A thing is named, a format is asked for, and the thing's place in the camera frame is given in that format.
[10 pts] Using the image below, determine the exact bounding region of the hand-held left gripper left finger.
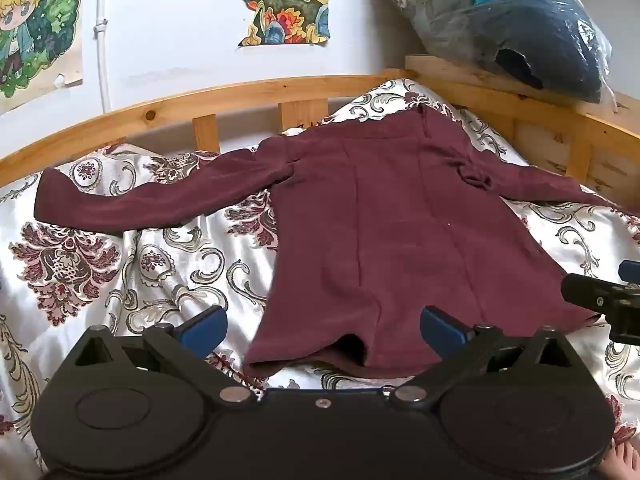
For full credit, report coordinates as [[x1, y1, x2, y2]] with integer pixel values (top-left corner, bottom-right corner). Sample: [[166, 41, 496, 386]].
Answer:
[[65, 305, 252, 405]]

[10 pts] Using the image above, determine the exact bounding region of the maroon long-sleeve shirt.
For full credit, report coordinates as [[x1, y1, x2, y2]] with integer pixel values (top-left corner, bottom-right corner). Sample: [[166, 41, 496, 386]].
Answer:
[[32, 105, 632, 379]]

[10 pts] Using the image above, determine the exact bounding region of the cartoon figure wall poster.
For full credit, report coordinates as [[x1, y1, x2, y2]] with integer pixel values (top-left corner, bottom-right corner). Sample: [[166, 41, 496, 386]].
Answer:
[[0, 0, 87, 114]]

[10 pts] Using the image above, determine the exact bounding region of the person's bare foot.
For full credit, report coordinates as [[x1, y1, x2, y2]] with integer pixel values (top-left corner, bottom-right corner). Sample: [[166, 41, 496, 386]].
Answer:
[[597, 432, 640, 480]]

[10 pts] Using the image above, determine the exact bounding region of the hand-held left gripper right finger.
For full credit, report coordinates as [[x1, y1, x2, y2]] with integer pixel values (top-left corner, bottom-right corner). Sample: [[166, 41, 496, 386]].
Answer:
[[394, 306, 582, 407]]

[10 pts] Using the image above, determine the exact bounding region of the floral satin blanket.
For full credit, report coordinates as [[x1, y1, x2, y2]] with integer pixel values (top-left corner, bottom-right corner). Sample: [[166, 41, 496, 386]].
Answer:
[[0, 77, 640, 480]]

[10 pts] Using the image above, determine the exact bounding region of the clear plastic bag of clothes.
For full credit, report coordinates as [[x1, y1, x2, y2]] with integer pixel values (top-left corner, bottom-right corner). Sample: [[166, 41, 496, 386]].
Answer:
[[377, 0, 615, 107]]

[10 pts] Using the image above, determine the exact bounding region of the white wall pipe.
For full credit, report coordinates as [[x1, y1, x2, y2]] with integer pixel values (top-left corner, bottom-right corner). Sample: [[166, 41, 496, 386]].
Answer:
[[93, 0, 113, 112]]

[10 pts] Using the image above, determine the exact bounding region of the torn colourful wall poster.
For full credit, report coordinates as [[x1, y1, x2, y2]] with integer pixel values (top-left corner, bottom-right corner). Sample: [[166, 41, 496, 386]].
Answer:
[[224, 0, 332, 49]]

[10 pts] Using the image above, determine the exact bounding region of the wooden bed frame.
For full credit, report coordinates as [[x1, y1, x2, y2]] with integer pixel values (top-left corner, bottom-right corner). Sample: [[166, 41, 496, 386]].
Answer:
[[0, 54, 640, 202]]

